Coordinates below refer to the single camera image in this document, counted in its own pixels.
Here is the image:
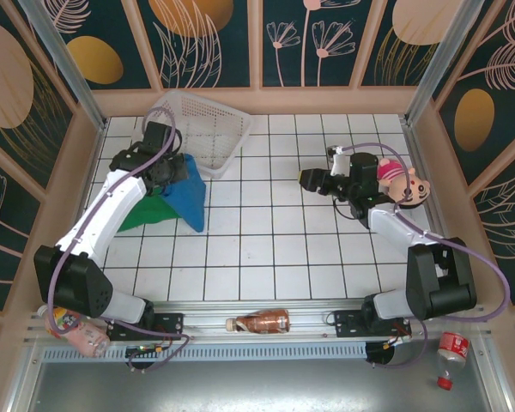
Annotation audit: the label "blue tank top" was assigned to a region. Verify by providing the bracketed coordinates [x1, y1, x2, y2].
[162, 153, 207, 234]

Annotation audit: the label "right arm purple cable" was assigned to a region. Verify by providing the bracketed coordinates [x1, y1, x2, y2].
[338, 141, 511, 370]

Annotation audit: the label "perforated cable tray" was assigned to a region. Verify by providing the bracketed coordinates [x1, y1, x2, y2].
[42, 345, 368, 362]

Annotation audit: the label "green tank top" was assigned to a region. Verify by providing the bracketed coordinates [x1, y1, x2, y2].
[118, 192, 185, 233]

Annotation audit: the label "aluminium frame post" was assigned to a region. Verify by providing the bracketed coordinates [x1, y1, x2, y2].
[402, 0, 478, 126]
[17, 0, 109, 130]

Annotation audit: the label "brown drink bottle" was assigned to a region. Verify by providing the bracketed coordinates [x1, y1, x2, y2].
[225, 308, 291, 336]

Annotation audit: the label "yellow plug power wires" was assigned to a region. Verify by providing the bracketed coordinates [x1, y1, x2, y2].
[381, 334, 413, 348]
[125, 342, 173, 360]

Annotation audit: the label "clear bottle with red label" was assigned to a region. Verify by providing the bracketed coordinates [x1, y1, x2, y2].
[436, 330, 471, 391]

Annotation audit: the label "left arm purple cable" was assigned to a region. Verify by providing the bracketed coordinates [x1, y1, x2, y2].
[46, 106, 193, 375]

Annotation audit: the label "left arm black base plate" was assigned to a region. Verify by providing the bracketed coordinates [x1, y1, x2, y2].
[106, 312, 185, 342]

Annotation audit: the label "grey metal shelf plate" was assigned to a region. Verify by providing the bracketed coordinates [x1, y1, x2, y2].
[8, 359, 512, 412]

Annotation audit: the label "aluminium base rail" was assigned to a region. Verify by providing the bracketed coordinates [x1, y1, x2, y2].
[23, 300, 493, 344]

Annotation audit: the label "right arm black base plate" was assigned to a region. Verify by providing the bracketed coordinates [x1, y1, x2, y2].
[333, 309, 413, 340]

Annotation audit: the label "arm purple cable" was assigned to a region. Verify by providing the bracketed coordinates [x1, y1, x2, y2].
[46, 106, 193, 375]
[338, 141, 511, 370]

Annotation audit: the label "white plastic perforated basket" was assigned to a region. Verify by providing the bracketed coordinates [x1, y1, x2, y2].
[148, 88, 254, 179]

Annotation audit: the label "pink drink bottle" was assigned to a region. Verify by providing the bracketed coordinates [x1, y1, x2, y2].
[37, 305, 112, 358]

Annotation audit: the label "pink plush toy doll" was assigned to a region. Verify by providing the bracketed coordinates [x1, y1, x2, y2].
[377, 157, 433, 210]

